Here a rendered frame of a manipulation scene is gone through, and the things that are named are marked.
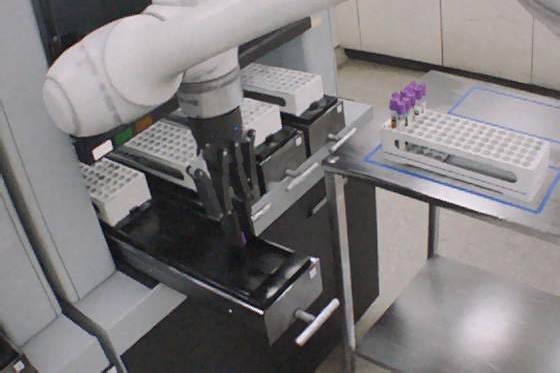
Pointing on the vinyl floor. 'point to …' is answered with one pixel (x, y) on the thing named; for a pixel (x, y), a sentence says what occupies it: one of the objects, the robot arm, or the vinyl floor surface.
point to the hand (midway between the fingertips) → (237, 222)
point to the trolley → (537, 119)
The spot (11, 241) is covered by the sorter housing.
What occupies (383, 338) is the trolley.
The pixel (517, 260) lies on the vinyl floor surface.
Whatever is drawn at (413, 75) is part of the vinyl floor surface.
